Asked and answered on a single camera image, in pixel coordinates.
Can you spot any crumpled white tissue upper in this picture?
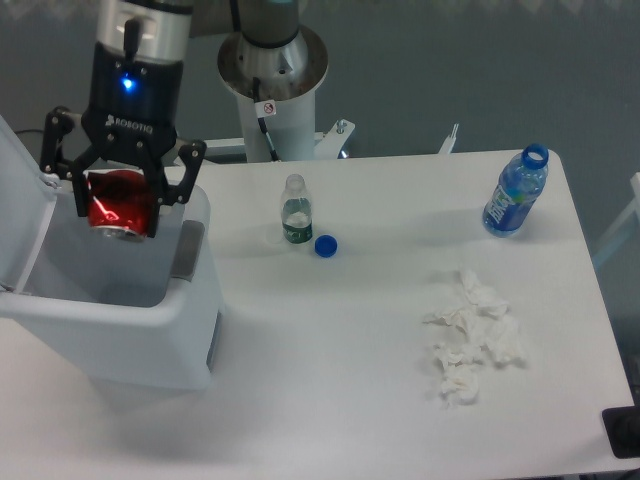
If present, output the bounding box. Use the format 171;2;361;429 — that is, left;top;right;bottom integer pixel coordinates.
457;269;510;319

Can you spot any crumpled white tissue left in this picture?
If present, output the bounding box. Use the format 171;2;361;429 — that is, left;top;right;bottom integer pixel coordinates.
423;307;486;346

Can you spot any crushed red soda can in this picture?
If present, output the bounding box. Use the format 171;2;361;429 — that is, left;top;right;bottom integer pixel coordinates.
86;169;156;241

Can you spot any crumpled white tissue bottom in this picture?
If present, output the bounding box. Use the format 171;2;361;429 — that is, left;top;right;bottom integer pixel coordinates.
432;342;483;408

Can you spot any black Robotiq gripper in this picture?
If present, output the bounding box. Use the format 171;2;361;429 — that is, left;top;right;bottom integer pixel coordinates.
39;40;208;240

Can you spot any blue bottle cap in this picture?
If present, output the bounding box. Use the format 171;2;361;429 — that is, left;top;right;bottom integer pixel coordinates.
314;234;338;258

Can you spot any white trash can with lid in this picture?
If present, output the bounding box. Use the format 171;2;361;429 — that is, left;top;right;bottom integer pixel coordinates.
1;125;224;390

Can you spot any black device at table edge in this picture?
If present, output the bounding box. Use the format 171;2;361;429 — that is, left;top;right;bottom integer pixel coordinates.
602;406;639;459

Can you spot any crumpled white tissue right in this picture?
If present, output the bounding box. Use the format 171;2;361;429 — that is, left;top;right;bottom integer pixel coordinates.
485;315;527;366

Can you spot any white furniture edge right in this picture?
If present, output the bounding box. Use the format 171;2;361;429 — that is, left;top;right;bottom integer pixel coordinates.
591;172;639;271

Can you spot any blue plastic water bottle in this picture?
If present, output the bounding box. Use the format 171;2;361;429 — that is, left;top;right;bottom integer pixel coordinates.
482;143;549;238

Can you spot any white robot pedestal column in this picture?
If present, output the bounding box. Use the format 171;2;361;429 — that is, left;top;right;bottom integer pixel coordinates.
217;26;328;163

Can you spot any crumpled white tissue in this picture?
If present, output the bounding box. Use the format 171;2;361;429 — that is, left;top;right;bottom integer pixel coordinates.
423;307;486;346
432;342;483;408
457;269;510;319
485;315;527;366

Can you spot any clear bottle with green label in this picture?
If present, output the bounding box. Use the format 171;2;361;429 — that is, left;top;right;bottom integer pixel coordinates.
281;174;313;244

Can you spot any black cable on pedestal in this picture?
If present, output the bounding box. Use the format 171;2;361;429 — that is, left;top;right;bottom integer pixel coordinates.
252;77;279;162

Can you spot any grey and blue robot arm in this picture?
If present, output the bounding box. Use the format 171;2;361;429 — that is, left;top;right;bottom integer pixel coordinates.
39;1;326;240

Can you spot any white metal base frame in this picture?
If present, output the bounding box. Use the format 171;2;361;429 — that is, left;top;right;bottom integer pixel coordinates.
205;119;459;164

